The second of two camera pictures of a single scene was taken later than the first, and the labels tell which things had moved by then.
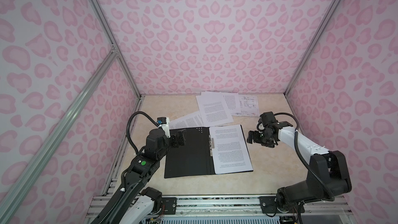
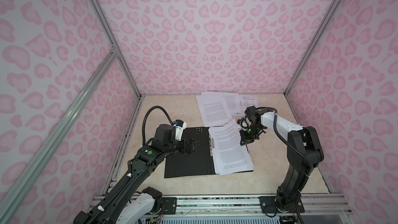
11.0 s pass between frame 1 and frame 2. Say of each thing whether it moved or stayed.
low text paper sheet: moved
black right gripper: moved
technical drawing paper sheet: stayed
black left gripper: moved
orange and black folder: stayed
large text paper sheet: stayed
